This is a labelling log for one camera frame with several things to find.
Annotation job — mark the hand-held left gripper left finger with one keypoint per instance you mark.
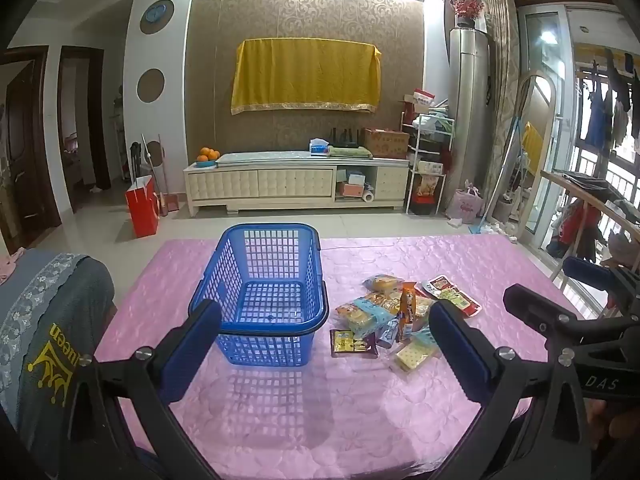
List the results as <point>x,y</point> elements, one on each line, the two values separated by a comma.
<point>192,355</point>

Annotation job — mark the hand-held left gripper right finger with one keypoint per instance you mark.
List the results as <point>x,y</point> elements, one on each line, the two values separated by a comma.
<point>457,355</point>

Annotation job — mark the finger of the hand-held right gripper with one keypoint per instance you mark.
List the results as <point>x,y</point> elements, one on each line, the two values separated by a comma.
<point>530,307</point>
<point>590,270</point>

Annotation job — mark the clear cracker packet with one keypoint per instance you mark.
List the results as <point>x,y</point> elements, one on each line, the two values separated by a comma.
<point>412,356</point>

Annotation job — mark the yellow orange snack packet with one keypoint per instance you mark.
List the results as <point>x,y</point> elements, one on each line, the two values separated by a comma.
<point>425,306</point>

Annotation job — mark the blue plastic basket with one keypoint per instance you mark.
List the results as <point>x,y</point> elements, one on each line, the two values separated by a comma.
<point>260,352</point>

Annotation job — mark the orange sausage stick packet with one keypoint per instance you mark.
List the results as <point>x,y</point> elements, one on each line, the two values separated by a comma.
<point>407,307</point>

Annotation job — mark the small blue snack packet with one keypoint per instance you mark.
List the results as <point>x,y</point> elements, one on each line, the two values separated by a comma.
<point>387,334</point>

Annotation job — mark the red striped snack packet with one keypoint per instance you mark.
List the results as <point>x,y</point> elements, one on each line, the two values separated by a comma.
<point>439,282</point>

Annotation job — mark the clear bread packet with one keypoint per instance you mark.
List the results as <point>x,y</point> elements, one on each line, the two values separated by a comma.
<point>382,283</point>

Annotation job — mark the purple yellow snack packet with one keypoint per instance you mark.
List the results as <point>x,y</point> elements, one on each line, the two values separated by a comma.
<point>352,343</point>

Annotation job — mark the cake packet with blue band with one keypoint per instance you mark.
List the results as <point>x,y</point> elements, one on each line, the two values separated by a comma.
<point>357,317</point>

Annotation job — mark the person's right hand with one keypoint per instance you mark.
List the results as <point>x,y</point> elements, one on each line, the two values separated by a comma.
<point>607,422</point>

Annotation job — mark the red garment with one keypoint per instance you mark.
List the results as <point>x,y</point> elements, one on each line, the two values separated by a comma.
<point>582,225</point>

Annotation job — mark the pink bag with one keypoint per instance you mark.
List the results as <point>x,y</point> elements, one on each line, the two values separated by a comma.
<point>465,207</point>

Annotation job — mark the blue mop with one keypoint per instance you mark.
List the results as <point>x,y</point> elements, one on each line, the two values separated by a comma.
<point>495,190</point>

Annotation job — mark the pink tablecloth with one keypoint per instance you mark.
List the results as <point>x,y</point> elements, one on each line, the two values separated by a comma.
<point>310,410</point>

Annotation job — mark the arched standing mirror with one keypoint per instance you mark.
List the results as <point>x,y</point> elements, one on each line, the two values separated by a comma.
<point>537,150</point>

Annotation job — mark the red paper bag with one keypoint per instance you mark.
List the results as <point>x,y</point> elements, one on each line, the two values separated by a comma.
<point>143,210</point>

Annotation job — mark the grey crown print cushion cover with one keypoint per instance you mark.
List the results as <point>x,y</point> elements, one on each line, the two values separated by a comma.
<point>45,310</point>

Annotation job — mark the printed snack box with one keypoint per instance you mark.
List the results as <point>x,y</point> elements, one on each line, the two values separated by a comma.
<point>427,187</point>

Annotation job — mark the row of hanging clothes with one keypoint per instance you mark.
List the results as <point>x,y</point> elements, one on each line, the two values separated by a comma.
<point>610,105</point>

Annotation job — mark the white paper roll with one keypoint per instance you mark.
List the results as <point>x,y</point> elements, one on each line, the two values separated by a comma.
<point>368,197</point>

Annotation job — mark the white shelf rack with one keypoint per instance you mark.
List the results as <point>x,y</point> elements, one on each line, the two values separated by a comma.
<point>411,160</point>

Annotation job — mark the blue fruit plate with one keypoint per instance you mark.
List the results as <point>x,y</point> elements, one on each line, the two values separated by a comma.
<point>206,163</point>

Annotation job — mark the cream television cabinet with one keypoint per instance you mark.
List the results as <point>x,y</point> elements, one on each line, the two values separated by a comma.
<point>280,182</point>

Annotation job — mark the orange box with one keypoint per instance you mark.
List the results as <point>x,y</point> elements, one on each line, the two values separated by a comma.
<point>352,190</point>

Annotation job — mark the tower air conditioner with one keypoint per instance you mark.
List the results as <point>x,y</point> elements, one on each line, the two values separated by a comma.
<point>469,110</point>

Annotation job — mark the cluster of oranges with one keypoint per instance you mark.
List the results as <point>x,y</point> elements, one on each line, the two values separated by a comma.
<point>207,154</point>

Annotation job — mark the light blue box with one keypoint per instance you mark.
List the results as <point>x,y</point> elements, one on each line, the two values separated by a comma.
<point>356,178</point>

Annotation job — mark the patterned beige curtain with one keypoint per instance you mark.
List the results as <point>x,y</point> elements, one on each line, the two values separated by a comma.
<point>500,85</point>

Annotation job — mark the brown cardboard box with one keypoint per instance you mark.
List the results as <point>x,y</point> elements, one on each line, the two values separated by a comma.
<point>386,144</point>

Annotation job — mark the green folded cloth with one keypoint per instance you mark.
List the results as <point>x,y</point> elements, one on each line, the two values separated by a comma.
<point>350,151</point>

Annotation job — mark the red white box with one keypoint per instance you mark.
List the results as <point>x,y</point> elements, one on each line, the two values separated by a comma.
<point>424,97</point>

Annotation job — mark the black router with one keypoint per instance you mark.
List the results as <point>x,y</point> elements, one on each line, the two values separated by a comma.
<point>345,142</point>

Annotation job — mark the blue tissue box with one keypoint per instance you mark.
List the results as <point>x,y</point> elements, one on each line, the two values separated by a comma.
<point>318,147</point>

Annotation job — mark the dark wooden doorway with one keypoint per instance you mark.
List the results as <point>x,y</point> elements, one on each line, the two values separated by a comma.
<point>97,120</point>

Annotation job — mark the dark wooden door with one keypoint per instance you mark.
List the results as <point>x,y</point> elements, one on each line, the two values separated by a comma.
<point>22,160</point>

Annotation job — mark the vase with red flowers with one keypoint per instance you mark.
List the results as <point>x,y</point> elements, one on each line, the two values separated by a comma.
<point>467,7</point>

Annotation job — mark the yellow cloth cover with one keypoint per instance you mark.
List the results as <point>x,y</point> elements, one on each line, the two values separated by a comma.
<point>305,75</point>

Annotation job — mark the wooden drying rail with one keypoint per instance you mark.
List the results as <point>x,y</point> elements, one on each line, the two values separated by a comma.
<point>590,195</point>

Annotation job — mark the small round wall panel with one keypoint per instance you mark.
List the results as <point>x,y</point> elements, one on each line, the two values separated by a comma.
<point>156,154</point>

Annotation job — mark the plain round wall panel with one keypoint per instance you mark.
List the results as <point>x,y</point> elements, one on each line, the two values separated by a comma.
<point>150,85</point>

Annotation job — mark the round wall panel blue disc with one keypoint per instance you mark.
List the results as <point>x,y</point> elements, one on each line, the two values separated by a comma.
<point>156,16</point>

